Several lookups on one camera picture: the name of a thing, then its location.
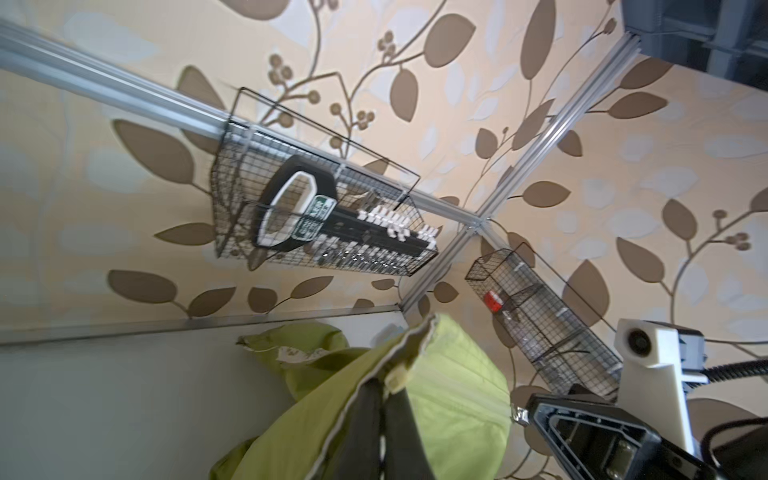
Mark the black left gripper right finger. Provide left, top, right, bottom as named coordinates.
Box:
left=383, top=390, right=435, bottom=480

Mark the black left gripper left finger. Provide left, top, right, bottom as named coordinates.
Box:
left=331, top=379, right=383, bottom=479

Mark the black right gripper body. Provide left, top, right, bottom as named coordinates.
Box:
left=650, top=419, right=767, bottom=479

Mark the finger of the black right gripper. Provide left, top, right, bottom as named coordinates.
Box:
left=526, top=400, right=662, bottom=479

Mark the green zip-up hooded jacket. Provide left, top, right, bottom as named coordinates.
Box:
left=209, top=314, right=511, bottom=479

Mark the red capped bottle in basket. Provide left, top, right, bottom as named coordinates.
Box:
left=482, top=291, right=505, bottom=314

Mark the black wire basket right wall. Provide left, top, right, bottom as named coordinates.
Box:
left=465, top=241, right=622, bottom=400

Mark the black wire basket wall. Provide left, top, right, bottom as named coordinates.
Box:
left=210, top=112, right=438, bottom=277
left=465, top=241, right=622, bottom=400

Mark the black wire basket back wall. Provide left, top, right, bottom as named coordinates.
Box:
left=210, top=112, right=438, bottom=277

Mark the aluminium frame strut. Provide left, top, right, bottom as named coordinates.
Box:
left=0, top=17, right=643, bottom=313

